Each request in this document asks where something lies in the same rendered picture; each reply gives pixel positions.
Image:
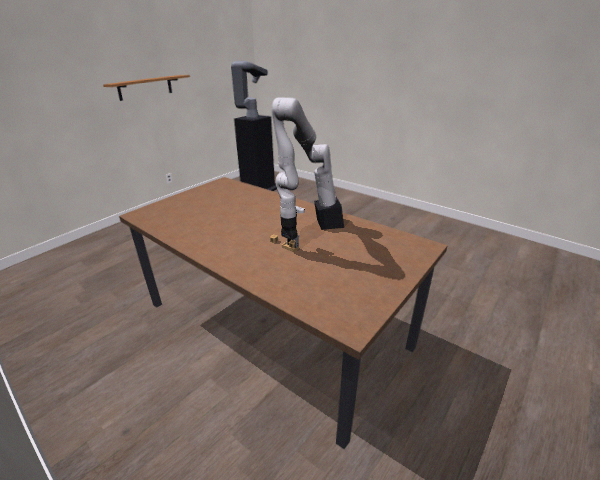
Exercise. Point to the tan wooden tray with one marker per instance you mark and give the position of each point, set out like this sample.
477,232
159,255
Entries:
284,245

